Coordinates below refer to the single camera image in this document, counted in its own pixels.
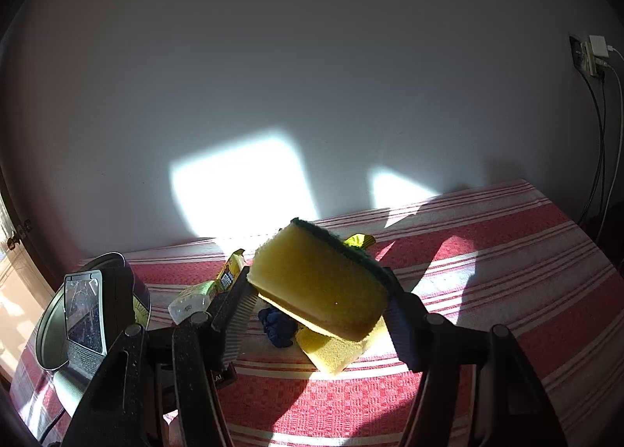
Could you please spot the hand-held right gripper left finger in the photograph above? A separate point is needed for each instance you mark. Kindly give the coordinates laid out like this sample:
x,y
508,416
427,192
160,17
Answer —
x,y
239,325

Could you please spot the dark blue cloth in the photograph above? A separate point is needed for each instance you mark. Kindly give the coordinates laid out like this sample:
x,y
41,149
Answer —
x,y
278,327

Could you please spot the yellow snack packet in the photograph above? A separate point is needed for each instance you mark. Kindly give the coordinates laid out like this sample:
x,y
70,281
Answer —
x,y
231,269

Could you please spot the green and white tissue packet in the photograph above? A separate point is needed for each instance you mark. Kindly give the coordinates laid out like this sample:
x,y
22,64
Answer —
x,y
192,301

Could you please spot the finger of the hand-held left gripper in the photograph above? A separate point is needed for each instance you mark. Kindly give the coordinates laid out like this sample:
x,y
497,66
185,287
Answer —
x,y
225,376

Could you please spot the round metal tin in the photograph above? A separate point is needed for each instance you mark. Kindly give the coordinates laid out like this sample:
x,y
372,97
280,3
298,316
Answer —
x,y
48,340

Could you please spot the white charger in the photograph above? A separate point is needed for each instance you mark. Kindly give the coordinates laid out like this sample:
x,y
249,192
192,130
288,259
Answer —
x,y
598,46

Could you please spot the yellow-green crumpled wrapper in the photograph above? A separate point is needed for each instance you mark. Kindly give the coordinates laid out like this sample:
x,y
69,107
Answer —
x,y
360,242

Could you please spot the yellow sponge with green scrubber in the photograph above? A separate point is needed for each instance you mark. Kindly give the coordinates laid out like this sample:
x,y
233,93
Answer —
x,y
317,281
331,352

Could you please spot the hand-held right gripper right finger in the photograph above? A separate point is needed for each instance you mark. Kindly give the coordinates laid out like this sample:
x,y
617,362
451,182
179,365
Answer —
x,y
404,340

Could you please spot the metal latch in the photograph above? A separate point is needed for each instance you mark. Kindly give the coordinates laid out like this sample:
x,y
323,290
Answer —
x,y
18,234

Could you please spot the red striped blanket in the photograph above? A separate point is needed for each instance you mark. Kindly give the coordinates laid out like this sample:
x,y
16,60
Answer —
x,y
487,257

